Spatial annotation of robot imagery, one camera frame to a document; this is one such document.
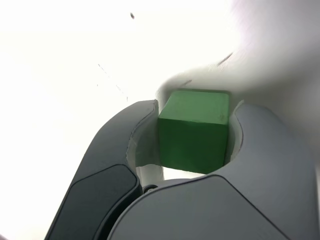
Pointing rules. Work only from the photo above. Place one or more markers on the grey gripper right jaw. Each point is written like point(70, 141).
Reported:
point(237, 205)

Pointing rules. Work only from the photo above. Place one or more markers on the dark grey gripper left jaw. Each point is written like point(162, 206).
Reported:
point(110, 160)

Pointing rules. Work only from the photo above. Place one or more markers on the green cube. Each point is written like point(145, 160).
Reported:
point(192, 140)

